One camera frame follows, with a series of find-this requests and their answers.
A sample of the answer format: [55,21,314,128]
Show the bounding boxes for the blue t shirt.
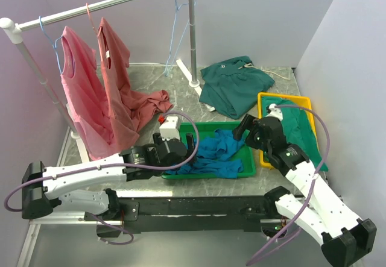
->
[166,129,244,179]

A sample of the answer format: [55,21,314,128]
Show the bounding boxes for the light blue wire hanger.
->
[163,0,197,77]

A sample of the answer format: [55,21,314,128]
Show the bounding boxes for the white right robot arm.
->
[233,112,377,266]

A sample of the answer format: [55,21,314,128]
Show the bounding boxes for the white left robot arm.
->
[22,133,198,220]

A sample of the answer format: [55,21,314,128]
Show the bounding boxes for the green shirt in yellow tray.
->
[261,96,321,167]

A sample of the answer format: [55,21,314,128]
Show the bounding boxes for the dusty red t shirt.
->
[97,18,172,152]

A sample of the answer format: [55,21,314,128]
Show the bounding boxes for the pink t shirt on hanger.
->
[61,27,116,160]

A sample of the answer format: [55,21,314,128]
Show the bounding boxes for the blue hanger with pink shirt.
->
[38,16,63,75]

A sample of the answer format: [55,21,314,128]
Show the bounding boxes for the green plastic tray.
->
[162,121,256,180]

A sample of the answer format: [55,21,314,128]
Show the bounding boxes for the dark green shorts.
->
[200,56,274,119]

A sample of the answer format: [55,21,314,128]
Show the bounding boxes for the yellow plastic tray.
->
[258,92,321,165]

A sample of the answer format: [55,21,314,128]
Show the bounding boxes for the white metal clothes rack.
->
[1,0,202,163]

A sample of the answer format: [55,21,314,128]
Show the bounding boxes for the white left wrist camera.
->
[158,116,181,141]

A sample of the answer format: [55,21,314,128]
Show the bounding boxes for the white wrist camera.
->
[265,104,283,122]
[158,116,181,141]

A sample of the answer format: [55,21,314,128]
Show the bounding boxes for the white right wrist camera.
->
[265,104,283,122]

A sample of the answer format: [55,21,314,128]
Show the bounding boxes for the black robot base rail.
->
[99,195,289,234]

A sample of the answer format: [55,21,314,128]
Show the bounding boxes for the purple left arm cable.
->
[4,112,200,213]

